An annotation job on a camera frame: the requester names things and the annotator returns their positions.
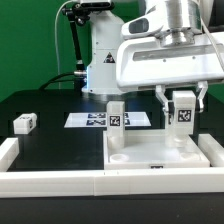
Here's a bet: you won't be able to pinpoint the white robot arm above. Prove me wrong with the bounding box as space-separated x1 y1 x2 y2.
85 0 224 113

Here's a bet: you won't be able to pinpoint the white U-shaped fence wall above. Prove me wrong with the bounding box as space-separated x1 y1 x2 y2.
0 138 224 198

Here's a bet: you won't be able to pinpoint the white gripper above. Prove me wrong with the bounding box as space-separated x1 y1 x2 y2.
116 34 224 114

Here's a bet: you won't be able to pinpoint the black cables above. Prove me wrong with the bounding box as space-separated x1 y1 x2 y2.
39 72 88 91

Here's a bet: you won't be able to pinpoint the white square tabletop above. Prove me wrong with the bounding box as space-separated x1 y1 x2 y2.
103 129 210 170

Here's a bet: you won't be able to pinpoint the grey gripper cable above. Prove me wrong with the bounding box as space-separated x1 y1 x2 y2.
199 0 224 73

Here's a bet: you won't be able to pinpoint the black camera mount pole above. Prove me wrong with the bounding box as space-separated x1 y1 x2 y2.
62 6 86 78

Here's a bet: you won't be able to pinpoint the white cable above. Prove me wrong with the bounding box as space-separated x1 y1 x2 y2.
54 0 76 89

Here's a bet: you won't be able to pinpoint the white sheet with fiducial tags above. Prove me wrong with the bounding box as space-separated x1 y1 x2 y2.
64 112 151 128

